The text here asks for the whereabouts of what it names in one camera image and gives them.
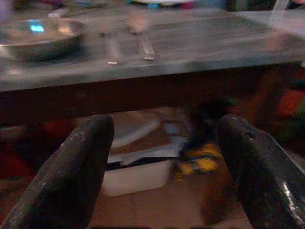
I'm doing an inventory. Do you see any white plastic box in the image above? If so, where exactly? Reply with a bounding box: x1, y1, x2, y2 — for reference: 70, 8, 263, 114
102, 156, 173, 198

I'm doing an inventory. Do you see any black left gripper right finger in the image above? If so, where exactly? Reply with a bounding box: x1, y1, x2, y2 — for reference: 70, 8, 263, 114
215, 114, 305, 229

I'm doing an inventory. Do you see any silver metal bowl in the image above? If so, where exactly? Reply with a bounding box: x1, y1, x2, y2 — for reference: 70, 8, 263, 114
0, 19, 86, 62

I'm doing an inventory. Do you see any dark wooden table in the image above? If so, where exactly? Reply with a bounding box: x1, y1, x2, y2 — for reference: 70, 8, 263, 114
0, 7, 305, 125

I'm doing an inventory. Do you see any silver metal spoon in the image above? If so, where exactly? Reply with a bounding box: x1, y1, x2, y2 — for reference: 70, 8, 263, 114
127, 11, 155, 61

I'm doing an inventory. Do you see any silver metal fork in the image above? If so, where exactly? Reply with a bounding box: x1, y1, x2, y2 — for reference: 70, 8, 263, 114
99, 31, 123, 65

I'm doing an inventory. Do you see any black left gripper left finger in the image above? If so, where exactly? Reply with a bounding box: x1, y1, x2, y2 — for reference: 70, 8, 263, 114
0, 114, 115, 229

